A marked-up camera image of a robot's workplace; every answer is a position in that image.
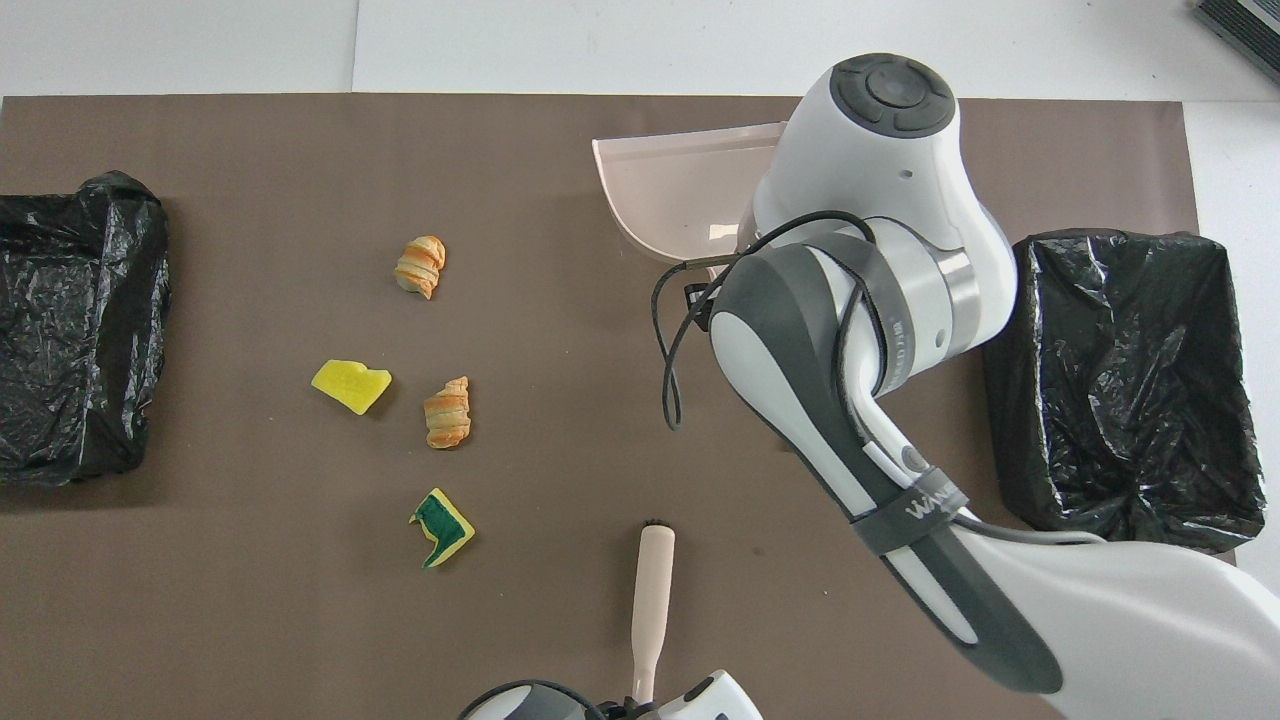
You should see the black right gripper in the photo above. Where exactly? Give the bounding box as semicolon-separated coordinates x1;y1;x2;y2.
684;282;723;333

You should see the beige brush with black bristles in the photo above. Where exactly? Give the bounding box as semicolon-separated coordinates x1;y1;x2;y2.
630;519;676;706

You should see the beige plastic dustpan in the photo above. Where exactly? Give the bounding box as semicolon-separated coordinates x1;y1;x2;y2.
592;122;791;286

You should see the green and yellow sponge piece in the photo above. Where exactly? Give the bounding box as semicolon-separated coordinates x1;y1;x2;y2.
408;487;477;570

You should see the striped toy croissant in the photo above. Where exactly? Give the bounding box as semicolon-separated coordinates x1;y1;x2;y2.
394;235;447;301
423;376;472;450

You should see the black plastic lined bin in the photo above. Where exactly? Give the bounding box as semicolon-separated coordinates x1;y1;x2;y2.
0;170;173;489
980;229;1267;556

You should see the brown paper table mat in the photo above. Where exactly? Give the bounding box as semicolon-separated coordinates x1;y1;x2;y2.
0;95;1256;720

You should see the grey ribbed device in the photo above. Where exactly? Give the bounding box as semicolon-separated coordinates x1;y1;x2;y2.
1196;0;1280;83

